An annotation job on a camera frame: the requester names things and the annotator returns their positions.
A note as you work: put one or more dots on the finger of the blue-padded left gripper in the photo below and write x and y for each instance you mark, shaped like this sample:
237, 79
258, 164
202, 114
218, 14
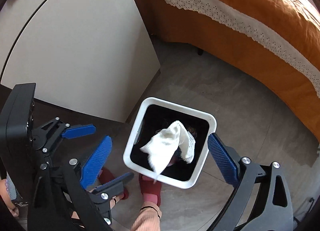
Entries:
49, 136
103, 195

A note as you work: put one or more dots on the white paper towel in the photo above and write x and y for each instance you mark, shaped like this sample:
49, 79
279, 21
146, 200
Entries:
175, 140

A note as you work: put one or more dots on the grey desk side panel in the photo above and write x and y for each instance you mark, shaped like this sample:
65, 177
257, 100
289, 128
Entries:
90, 56

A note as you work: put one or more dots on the white square trash bin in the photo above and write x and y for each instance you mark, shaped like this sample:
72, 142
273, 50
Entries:
156, 114

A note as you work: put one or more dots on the pink trouser leg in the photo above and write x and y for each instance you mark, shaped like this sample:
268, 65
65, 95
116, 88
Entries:
148, 219

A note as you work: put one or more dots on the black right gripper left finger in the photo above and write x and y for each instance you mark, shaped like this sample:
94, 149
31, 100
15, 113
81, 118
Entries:
61, 200

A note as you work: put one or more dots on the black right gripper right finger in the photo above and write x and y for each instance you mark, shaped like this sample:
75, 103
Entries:
272, 209

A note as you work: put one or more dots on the white lace bed trim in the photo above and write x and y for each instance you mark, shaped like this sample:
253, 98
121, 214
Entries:
259, 32

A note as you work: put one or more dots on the red slipper left foot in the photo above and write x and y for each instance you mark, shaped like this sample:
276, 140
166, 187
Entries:
106, 177

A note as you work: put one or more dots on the red slipper foot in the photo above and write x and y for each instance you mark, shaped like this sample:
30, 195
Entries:
150, 189
106, 177

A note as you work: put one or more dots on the left hand with bead bracelet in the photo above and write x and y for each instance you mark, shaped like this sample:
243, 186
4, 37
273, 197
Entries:
6, 198

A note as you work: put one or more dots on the red slipper right foot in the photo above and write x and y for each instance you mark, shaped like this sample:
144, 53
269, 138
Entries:
150, 189

